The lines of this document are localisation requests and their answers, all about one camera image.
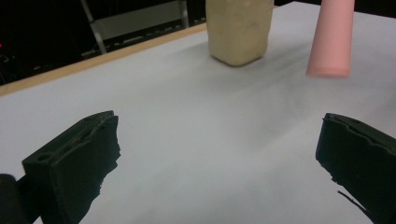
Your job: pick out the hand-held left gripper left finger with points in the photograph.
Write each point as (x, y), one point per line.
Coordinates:
(71, 161)

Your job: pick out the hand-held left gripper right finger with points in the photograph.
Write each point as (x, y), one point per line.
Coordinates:
(361, 158)

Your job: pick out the pink hairbrush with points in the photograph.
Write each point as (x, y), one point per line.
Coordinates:
(331, 40)

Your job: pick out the beige square cup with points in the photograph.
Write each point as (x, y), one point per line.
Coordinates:
(238, 31)

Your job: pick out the white metal stand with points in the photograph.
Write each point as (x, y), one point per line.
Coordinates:
(137, 18)

